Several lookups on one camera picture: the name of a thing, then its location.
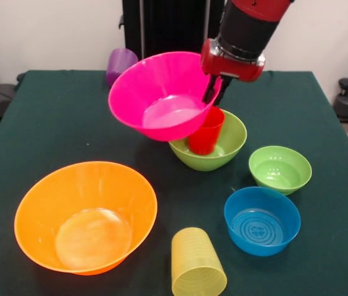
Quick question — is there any yellow plastic cup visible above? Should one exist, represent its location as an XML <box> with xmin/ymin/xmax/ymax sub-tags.
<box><xmin>170</xmin><ymin>227</ymin><xmax>228</xmax><ymax>296</ymax></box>

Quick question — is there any large pink plastic bowl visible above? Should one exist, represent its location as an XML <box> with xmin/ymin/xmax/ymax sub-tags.
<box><xmin>108</xmin><ymin>51</ymin><xmax>223</xmax><ymax>142</ymax></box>

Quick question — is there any large green plastic bowl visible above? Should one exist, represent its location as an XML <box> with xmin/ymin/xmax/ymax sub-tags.
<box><xmin>168</xmin><ymin>109</ymin><xmax>248</xmax><ymax>172</ymax></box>

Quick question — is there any small green plastic bowl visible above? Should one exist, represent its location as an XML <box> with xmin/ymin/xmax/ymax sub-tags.
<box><xmin>248</xmin><ymin>145</ymin><xmax>313</xmax><ymax>196</ymax></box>

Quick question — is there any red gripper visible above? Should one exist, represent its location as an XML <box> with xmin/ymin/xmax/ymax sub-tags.
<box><xmin>200</xmin><ymin>38</ymin><xmax>267</xmax><ymax>107</ymax></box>

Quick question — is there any orange plastic bowl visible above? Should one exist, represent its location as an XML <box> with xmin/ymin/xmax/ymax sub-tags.
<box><xmin>14</xmin><ymin>160</ymin><xmax>159</xmax><ymax>276</ymax></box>

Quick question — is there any dark green table cloth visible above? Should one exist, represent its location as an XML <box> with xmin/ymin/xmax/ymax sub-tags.
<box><xmin>0</xmin><ymin>70</ymin><xmax>348</xmax><ymax>296</ymax></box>

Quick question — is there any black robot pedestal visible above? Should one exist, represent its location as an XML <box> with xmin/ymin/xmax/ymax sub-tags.
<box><xmin>118</xmin><ymin>0</ymin><xmax>226</xmax><ymax>59</ymax></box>

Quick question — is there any purple plastic cup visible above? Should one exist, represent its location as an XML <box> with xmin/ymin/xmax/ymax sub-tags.
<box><xmin>106</xmin><ymin>47</ymin><xmax>139</xmax><ymax>87</ymax></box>

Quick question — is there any red plastic cup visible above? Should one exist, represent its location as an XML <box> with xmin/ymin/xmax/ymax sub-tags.
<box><xmin>188</xmin><ymin>106</ymin><xmax>226</xmax><ymax>156</ymax></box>

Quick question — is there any blue plastic bowl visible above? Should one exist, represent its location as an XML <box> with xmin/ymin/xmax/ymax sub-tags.
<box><xmin>223</xmin><ymin>186</ymin><xmax>302</xmax><ymax>257</ymax></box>

